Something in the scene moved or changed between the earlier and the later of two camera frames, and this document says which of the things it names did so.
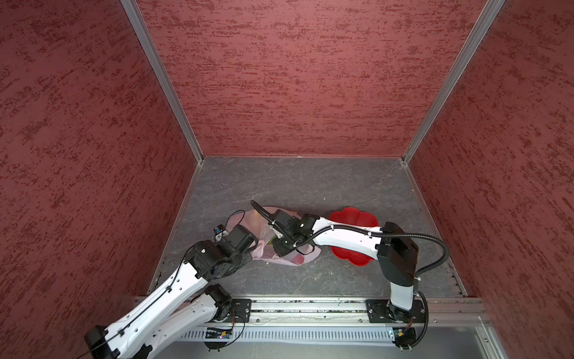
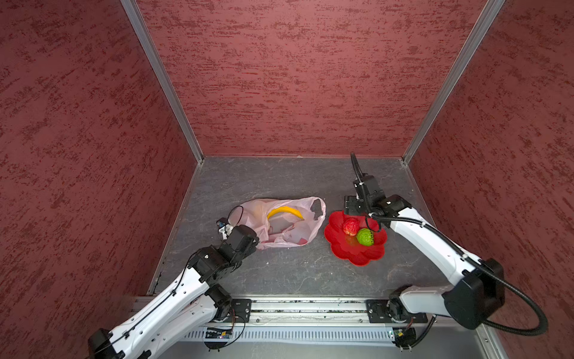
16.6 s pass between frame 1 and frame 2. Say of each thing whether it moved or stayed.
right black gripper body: moved
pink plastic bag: moved
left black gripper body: stayed
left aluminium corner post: stayed
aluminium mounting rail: stayed
